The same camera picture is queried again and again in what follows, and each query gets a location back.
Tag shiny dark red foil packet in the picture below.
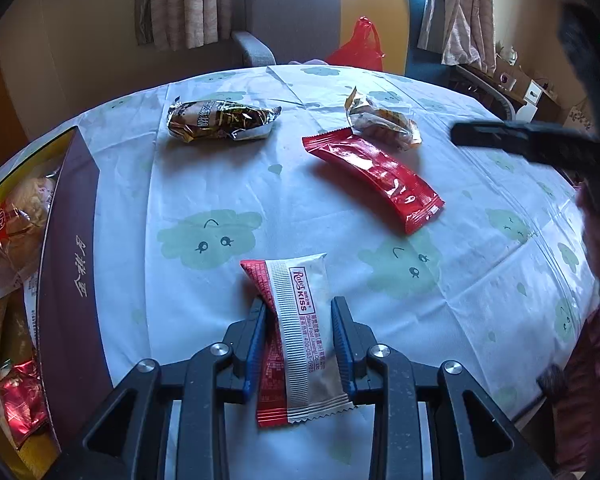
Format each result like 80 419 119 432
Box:
0 357 50 448

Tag white and red snack packet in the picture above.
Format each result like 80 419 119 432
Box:
240 252 355 428

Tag cardboard box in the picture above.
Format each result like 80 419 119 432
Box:
495 52 533 106

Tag beige patterned curtain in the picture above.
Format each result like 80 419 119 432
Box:
425 0 498 68
135 0 233 51

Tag red quilted jacket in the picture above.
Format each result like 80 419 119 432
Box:
555 307 600 473

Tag red plastic bag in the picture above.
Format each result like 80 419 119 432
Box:
325 16 385 72

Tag clear packet with red print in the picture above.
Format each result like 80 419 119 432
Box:
0 175 56 306

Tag grey yellow blue armchair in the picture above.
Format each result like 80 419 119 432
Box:
231 0 461 86

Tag brown box with yellow inside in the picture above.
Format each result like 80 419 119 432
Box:
0 125 116 480

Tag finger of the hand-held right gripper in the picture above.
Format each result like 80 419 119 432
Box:
450 121 531 161

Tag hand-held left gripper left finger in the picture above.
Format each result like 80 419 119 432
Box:
45 297 268 480

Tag clear snack packet yellow edges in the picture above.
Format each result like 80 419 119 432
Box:
344 86 423 152

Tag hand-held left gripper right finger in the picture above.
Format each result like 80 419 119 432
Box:
330 296 553 480

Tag dark gold foil snack packet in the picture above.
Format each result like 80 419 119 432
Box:
167 99 283 145

